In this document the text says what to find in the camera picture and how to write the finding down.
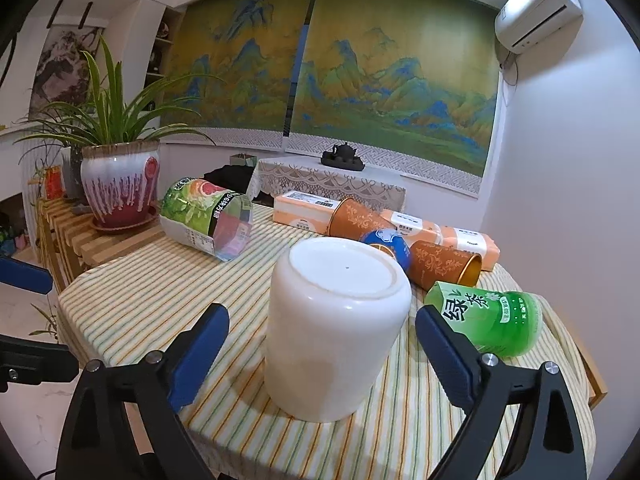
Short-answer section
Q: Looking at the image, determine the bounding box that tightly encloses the black cloth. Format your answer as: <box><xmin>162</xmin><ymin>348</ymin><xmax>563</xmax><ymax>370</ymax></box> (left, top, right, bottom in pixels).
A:
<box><xmin>203</xmin><ymin>163</ymin><xmax>256</xmax><ymax>199</ymax></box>

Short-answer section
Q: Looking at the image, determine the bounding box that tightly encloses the red pot saucer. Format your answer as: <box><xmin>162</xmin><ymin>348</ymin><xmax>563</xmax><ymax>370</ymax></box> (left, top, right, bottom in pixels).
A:
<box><xmin>90</xmin><ymin>206</ymin><xmax>160</xmax><ymax>234</ymax></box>

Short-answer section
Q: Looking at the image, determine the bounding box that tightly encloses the blue patterned cup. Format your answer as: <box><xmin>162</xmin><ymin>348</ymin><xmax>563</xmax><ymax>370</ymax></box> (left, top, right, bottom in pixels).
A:
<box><xmin>360</xmin><ymin>229</ymin><xmax>413</xmax><ymax>277</ymax></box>

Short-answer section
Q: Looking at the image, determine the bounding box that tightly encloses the brown patterned cup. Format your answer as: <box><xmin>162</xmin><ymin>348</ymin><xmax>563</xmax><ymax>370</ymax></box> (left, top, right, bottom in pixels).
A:
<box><xmin>327</xmin><ymin>197</ymin><xmax>397</xmax><ymax>242</ymax></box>
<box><xmin>407</xmin><ymin>240</ymin><xmax>484</xmax><ymax>294</ymax></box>

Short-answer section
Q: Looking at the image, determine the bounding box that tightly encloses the white lace tablecloth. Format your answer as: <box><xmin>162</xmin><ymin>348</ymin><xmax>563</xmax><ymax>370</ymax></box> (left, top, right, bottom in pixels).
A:
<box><xmin>246</xmin><ymin>156</ymin><xmax>407</xmax><ymax>214</ymax></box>

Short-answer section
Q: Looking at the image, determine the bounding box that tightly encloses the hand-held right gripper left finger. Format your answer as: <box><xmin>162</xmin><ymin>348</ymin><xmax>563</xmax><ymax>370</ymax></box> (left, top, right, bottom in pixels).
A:
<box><xmin>55</xmin><ymin>302</ymin><xmax>231</xmax><ymax>480</ymax></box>

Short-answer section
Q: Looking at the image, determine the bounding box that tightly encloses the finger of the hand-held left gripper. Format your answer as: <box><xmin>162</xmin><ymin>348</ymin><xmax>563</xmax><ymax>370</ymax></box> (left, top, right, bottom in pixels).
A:
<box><xmin>0</xmin><ymin>334</ymin><xmax>81</xmax><ymax>394</ymax></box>
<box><xmin>0</xmin><ymin>257</ymin><xmax>54</xmax><ymax>295</ymax></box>

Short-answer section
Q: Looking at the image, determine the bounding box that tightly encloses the green tea bottle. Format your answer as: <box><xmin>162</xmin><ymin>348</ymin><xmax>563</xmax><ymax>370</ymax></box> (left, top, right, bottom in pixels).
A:
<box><xmin>424</xmin><ymin>281</ymin><xmax>544</xmax><ymax>359</ymax></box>

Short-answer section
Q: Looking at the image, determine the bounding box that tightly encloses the orange tissue pack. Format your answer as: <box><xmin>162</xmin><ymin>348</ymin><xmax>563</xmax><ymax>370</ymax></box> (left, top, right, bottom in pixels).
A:
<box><xmin>380</xmin><ymin>208</ymin><xmax>446</xmax><ymax>247</ymax></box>
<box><xmin>439</xmin><ymin>226</ymin><xmax>501</xmax><ymax>269</ymax></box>
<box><xmin>272</xmin><ymin>190</ymin><xmax>347</xmax><ymax>236</ymax></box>

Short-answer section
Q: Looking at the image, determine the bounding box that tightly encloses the grey flower pot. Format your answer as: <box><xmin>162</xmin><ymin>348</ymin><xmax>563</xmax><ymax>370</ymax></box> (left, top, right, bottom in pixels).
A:
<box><xmin>62</xmin><ymin>147</ymin><xmax>87</xmax><ymax>202</ymax></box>

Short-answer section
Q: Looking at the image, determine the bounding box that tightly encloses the white cup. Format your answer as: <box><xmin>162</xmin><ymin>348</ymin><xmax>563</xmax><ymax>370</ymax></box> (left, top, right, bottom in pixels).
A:
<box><xmin>263</xmin><ymin>237</ymin><xmax>413</xmax><ymax>423</ymax></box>

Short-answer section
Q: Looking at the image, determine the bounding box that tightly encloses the white air conditioner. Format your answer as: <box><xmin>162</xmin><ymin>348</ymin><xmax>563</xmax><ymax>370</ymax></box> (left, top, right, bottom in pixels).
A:
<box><xmin>494</xmin><ymin>0</ymin><xmax>584</xmax><ymax>54</ymax></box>

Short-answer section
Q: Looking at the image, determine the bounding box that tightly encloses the dark tea tray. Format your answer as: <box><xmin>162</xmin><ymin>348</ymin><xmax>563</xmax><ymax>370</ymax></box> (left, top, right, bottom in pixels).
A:
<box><xmin>320</xmin><ymin>152</ymin><xmax>366</xmax><ymax>171</ymax></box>

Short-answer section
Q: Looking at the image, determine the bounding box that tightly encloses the glazed red white flower pot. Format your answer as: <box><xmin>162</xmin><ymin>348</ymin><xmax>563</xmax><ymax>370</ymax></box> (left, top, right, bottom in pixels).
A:
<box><xmin>80</xmin><ymin>140</ymin><xmax>161</xmax><ymax>229</ymax></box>

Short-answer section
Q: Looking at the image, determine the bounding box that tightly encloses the slatted wooden bench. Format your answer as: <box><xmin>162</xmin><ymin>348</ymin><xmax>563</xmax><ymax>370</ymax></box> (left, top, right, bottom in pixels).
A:
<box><xmin>37</xmin><ymin>194</ymin><xmax>167</xmax><ymax>292</ymax></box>

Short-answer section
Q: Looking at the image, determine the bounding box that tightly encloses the green spider plant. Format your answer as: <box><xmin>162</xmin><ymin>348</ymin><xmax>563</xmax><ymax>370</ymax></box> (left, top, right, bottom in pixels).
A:
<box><xmin>14</xmin><ymin>34</ymin><xmax>223</xmax><ymax>150</ymax></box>

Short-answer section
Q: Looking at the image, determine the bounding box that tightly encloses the landscape painting roller blind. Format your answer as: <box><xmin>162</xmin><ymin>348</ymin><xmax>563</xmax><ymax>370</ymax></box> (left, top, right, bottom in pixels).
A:
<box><xmin>159</xmin><ymin>0</ymin><xmax>319</xmax><ymax>147</ymax></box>
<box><xmin>284</xmin><ymin>0</ymin><xmax>502</xmax><ymax>199</ymax></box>

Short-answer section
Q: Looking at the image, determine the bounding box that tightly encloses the red tag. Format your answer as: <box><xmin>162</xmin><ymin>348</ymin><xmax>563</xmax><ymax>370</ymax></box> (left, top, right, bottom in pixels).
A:
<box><xmin>44</xmin><ymin>167</ymin><xmax>64</xmax><ymax>200</ymax></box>

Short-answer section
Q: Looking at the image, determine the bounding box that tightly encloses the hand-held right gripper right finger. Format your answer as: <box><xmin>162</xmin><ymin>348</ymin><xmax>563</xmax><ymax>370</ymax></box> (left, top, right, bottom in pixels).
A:
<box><xmin>414</xmin><ymin>304</ymin><xmax>589</xmax><ymax>480</ymax></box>

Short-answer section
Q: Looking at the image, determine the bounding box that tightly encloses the white wall shelf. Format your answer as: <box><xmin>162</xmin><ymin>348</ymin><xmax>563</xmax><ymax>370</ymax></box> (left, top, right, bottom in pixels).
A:
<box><xmin>147</xmin><ymin>9</ymin><xmax>187</xmax><ymax>112</ymax></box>

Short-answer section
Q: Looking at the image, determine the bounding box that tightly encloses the striped tablecloth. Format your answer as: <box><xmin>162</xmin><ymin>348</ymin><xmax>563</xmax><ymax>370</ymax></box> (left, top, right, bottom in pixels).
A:
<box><xmin>57</xmin><ymin>202</ymin><xmax>599</xmax><ymax>480</ymax></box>

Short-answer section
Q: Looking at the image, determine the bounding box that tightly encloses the hanging scroll painting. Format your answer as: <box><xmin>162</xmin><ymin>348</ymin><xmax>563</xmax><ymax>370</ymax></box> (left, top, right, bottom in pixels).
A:
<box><xmin>27</xmin><ymin>2</ymin><xmax>107</xmax><ymax>122</ymax></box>

